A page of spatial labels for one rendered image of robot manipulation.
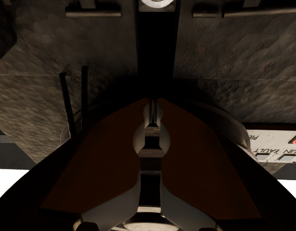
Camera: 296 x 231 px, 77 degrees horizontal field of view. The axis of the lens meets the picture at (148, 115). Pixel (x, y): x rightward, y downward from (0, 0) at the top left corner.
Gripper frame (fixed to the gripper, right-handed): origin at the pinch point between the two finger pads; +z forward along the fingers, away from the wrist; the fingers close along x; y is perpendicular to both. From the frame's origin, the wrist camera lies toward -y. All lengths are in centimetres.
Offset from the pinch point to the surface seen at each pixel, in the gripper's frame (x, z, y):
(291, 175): 527, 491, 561
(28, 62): -21.3, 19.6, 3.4
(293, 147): 41, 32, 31
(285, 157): 41, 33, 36
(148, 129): -0.8, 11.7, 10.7
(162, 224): 2.2, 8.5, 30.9
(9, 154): -603, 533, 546
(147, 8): -1.4, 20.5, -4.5
